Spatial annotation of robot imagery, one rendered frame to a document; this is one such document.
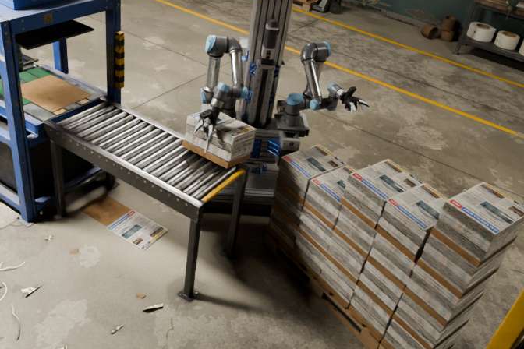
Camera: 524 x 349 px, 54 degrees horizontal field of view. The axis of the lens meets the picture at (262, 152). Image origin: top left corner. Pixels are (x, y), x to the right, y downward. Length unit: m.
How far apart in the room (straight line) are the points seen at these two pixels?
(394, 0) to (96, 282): 7.66
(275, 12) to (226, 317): 2.11
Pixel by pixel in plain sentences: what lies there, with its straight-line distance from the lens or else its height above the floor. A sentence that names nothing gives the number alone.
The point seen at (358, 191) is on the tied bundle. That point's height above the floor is 0.99.
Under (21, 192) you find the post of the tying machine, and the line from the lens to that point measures 4.02.
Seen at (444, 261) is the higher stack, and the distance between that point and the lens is 2.88.
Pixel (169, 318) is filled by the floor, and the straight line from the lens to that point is 3.50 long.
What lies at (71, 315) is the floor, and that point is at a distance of 3.55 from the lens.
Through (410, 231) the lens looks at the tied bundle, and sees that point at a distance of 2.94.
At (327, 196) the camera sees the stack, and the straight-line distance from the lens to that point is 3.29.
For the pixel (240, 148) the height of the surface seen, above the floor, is 0.94.
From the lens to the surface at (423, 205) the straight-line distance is 3.04.
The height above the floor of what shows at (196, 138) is 0.94.
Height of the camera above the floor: 2.76
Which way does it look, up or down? 33 degrees down
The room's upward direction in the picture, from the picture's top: 10 degrees clockwise
